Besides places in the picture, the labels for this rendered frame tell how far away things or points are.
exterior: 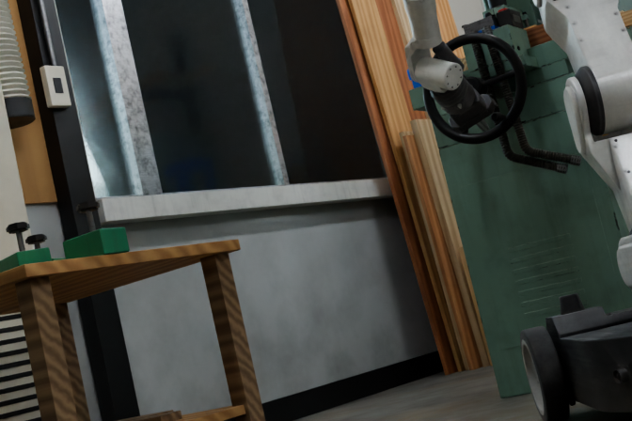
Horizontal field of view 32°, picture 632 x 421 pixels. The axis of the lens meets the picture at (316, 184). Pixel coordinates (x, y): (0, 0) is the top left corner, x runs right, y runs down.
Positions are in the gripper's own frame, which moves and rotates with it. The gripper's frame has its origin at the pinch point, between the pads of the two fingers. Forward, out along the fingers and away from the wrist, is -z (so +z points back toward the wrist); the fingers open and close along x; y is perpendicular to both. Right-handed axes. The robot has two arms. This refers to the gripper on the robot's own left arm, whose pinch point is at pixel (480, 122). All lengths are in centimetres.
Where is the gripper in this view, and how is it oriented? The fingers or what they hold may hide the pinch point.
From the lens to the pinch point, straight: 279.6
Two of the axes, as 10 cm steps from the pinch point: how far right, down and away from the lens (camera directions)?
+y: -2.1, -7.1, 6.8
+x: 8.0, -5.2, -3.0
